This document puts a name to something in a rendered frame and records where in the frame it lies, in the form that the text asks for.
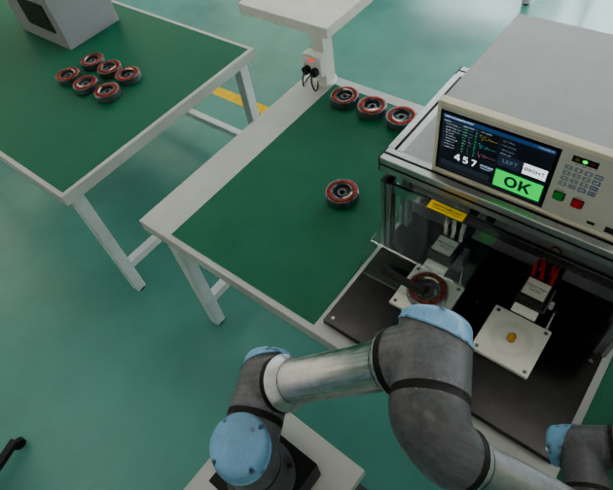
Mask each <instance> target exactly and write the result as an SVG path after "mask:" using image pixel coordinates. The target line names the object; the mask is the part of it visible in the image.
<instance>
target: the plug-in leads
mask: <svg viewBox="0 0 613 490"><path fill-rule="evenodd" d="M540 260H541V259H539V260H537V261H536V263H535V264H534V266H533V268H532V272H531V273H530V275H531V276H533V277H536V271H537V266H538V265H537V263H538V262H539V261H540ZM547 263H548V262H546V261H544V260H542V262H541V264H540V267H539V268H538V269H539V271H540V275H539V277H538V279H540V280H542V281H544V275H545V271H546V270H545V266H546V264H547ZM555 271H556V273H555ZM562 271H563V268H561V267H559V266H557V265H553V266H552V269H551V271H550V273H549V277H551V279H550V281H548V284H550V285H554V282H555V280H556V279H557V277H558V273H559V272H560V273H562Z"/></svg>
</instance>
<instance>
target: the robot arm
mask: <svg viewBox="0 0 613 490"><path fill-rule="evenodd" d="M398 321H399V323H398V325H396V326H392V327H388V328H384V329H382V330H380V331H379V332H378V333H377V334H376V335H375V337H374V340H371V341H367V342H363V343H359V344H354V345H350V346H346V347H343V348H338V349H334V350H330V351H325V352H321V353H317V354H313V355H308V356H304V357H301V358H296V357H295V356H294V355H293V354H291V353H290V352H288V351H286V350H284V349H281V348H277V347H272V348H269V347H268V346H264V347H258V348H255V349H253V350H251V351H250V352H249V353H248V354H247V355H246V357H245V359H244V362H243V363H242V365H241V367H240V370H239V376H238V379H237V382H236V385H235V388H234V393H233V396H232V399H231V402H230V406H229V410H228V413H227V416H226V418H225V419H224V420H223V421H221V422H220V423H219V424H218V425H217V426H216V428H215V430H214V431H213V434H212V436H211V439H210V443H209V455H210V459H211V462H212V464H213V466H214V469H215V471H216V472H217V473H218V474H219V475H220V477H221V478H222V479H224V480H225V481H226V482H227V486H228V489H229V490H293V487H294V484H295V480H296V467H295V463H294V460H293V457H292V455H291V454H290V452H289V450H288V449H287V448H286V447H285V446H284V445H283V444H282V443H281V442H279V439H280V435H281V431H282V427H283V422H284V418H285V414H286V413H291V412H294V411H297V410H298V409H300V408H301V407H302V406H303V404H304V403H309V402H317V401H324V400H330V399H337V398H344V397H351V396H358V395H365V394H372V393H379V392H384V393H385V394H386V395H388V396H389V399H388V416H389V420H390V424H391V428H392V430H393V433H394V435H395V437H396V439H397V441H398V442H399V444H400V446H401V448H402V449H403V451H404V452H405V454H406V455H407V456H408V458H409V459H410V460H411V461H412V463H413V464H414V465H415V466H416V467H417V469H418V470H419V471H420V472H421V473H422V474H423V475H425V476H426V477H427V478H428V479H429V480H430V481H432V482H433V483H435V484H436V485H438V486H439V487H441V488H442V489H445V490H611V481H610V473H609V471H613V425H576V424H573V423H572V424H558V425H552V426H550V427H549V428H548V430H547V433H546V445H547V452H548V456H549V460H550V462H551V464H552V465H553V466H555V467H560V468H561V475H562V482H560V481H558V480H557V479H555V478H553V477H551V476H549V475H547V474H545V473H543V472H541V471H539V470H537V469H535V468H533V467H532V466H530V465H528V464H527V463H525V462H523V461H521V460H519V459H517V458H515V457H513V456H511V455H510V454H508V453H506V452H504V451H502V450H500V449H498V448H496V447H494V446H493V445H491V444H489V442H488V440H487V437H486V436H485V435H484V434H483V433H482V432H480V431H479V430H477V429H475V428H474V427H473V424H472V420H471V397H472V369H473V353H474V352H475V348H474V346H473V331H472V328H471V326H470V324H469V323H468V322H467V321H466V320H465V319H464V318H463V317H462V316H460V315H459V314H457V313H455V312H453V311H451V310H449V309H446V308H444V307H440V306H437V305H431V304H413V305H409V306H407V307H405V308H404V309H402V311H401V314H400V315H399V316H398Z"/></svg>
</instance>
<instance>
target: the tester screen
mask: <svg viewBox="0 0 613 490"><path fill-rule="evenodd" d="M453 152H455V153H458V154H461V155H463V156H466V157H469V158H472V159H475V160H477V161H478V162H479V163H478V168H474V167H471V166H469V165H466V164H464V163H461V162H458V161H456V160H453ZM556 154H557V151H554V150H551V149H548V148H546V147H543V146H540V145H537V144H534V143H531V142H528V141H525V140H522V139H520V138H517V137H514V136H511V135H508V134H506V133H503V132H500V131H497V130H494V129H491V128H488V127H485V126H482V125H479V124H476V123H473V122H468V121H466V120H464V119H461V118H458V117H455V116H452V115H449V114H446V113H444V115H443V124H442V133H441V142H440V151H439V159H438V164H439V165H442V166H444V167H446V168H448V169H451V170H453V171H456V172H458V173H461V174H463V175H466V176H468V177H471V178H473V179H476V180H479V181H481V182H484V183H486V184H489V185H491V186H494V187H496V188H499V189H500V190H503V191H505V192H508V193H512V194H515V195H517V196H520V197H522V198H525V199H527V200H530V201H532V202H535V203H537V204H539V201H540V198H541V195H542V193H543V191H544V188H545V185H546V182H547V180H548V177H549V174H550V171H551V168H552V166H553V163H554V160H555V157H556ZM499 155H503V156H506V157H509V158H513V159H516V160H519V161H521V162H524V163H527V164H530V165H532V166H535V167H538V168H541V169H544V170H546V171H549V172H548V175H547V178H546V180H545V182H543V181H541V180H538V179H535V178H533V177H530V176H527V175H525V174H522V173H520V172H518V171H515V170H512V169H510V168H507V167H504V166H501V165H499V164H497V162H498V159H499ZM441 158H444V159H447V160H449V161H452V162H455V163H457V164H460V165H462V166H465V167H468V168H470V169H473V170H475V171H478V172H480V173H483V174H486V175H487V176H489V177H488V181H487V180H484V179H482V178H479V177H476V176H474V175H471V174H469V173H466V172H464V171H461V170H459V169H456V168H454V167H451V166H448V165H446V164H443V163H441V162H440V161H441ZM496 168H497V169H500V170H503V171H505V172H508V173H511V174H513V175H516V176H519V177H521V178H524V179H526V180H528V181H531V182H534V183H536V184H539V185H542V186H544V188H543V191H542V192H541V195H540V198H539V201H538V202H537V201H535V200H532V199H529V198H527V197H524V196H522V195H519V194H517V193H514V192H510V191H508V190H505V189H502V188H500V187H497V186H495V185H493V184H492V181H493V177H494V173H495V169H496Z"/></svg>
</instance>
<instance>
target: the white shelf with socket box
mask: <svg viewBox="0 0 613 490"><path fill-rule="evenodd" d="M373 1H374V0H241V1H240V2H238V7H239V11H240V12H241V13H242V14H245V15H248V16H251V17H254V18H260V19H263V20H266V21H269V22H273V23H276V24H279V25H283V26H286V27H289V28H292V29H296V30H299V31H302V32H305V33H308V34H310V41H311V49H310V48H308V49H307V50H305V51H304V52H303V53H302V55H303V62H304V67H303V68H302V72H303V73H304V74H303V77H302V83H303V87H304V86H305V83H306V81H307V80H308V78H309V77H310V76H311V77H310V82H311V86H312V88H313V90H314V91H318V88H328V87H331V86H333V85H334V84H335V83H336V82H337V81H338V76H337V75H336V74H335V65H334V56H333V45H332V35H333V34H335V33H336V32H337V31H338V30H339V29H341V28H342V27H343V26H344V25H345V24H346V23H348V22H349V21H350V20H351V19H352V18H354V17H355V16H356V15H357V14H358V13H360V12H361V11H362V10H363V9H364V8H366V7H367V6H368V5H369V4H370V3H371V2H373ZM308 74H309V76H308V77H307V78H306V80H305V82H304V75H308ZM312 78H314V84H315V85H316V86H317V89H315V88H314V86H313V84H312Z"/></svg>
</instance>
